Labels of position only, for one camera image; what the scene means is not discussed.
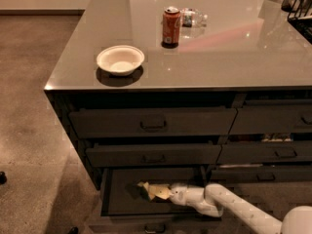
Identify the white paper bowl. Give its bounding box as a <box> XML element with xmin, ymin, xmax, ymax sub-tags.
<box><xmin>97</xmin><ymin>45</ymin><xmax>145</xmax><ymax>76</ymax></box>

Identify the dark grey drawer cabinet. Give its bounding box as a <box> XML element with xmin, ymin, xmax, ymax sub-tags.
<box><xmin>44</xmin><ymin>0</ymin><xmax>312</xmax><ymax>234</ymax></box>

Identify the top left drawer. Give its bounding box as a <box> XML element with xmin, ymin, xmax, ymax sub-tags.
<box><xmin>69</xmin><ymin>107</ymin><xmax>236</xmax><ymax>138</ymax></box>

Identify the clear plastic water bottle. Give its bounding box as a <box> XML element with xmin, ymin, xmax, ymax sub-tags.
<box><xmin>181</xmin><ymin>8</ymin><xmax>208</xmax><ymax>27</ymax></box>

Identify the open bottom left drawer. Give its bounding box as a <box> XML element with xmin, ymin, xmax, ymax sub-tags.
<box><xmin>88</xmin><ymin>167</ymin><xmax>219</xmax><ymax>234</ymax></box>

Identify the black object at floor edge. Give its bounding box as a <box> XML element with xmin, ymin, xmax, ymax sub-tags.
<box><xmin>67</xmin><ymin>226</ymin><xmax>79</xmax><ymax>234</ymax></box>

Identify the bottom right drawer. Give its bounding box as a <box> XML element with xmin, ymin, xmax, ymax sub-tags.
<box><xmin>210</xmin><ymin>166</ymin><xmax>312</xmax><ymax>184</ymax></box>

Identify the middle left drawer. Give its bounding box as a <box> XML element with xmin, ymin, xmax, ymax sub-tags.
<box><xmin>86</xmin><ymin>143</ymin><xmax>221</xmax><ymax>167</ymax></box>

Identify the middle right drawer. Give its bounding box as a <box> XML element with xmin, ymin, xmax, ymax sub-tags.
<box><xmin>217</xmin><ymin>141</ymin><xmax>312</xmax><ymax>164</ymax></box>

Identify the black dish rack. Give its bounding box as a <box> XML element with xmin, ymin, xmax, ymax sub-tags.
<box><xmin>281</xmin><ymin>0</ymin><xmax>312</xmax><ymax>44</ymax></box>

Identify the yellow sponge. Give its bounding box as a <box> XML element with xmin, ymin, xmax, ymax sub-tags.
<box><xmin>148</xmin><ymin>184</ymin><xmax>170</xmax><ymax>200</ymax></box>

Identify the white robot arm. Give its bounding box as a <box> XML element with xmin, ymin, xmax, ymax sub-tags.
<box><xmin>137</xmin><ymin>181</ymin><xmax>312</xmax><ymax>234</ymax></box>

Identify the orange soda can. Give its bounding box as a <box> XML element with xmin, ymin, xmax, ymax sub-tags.
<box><xmin>162</xmin><ymin>6</ymin><xmax>180</xmax><ymax>48</ymax></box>

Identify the small black floor object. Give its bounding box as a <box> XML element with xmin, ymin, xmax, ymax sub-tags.
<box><xmin>0</xmin><ymin>172</ymin><xmax>7</xmax><ymax>184</ymax></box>

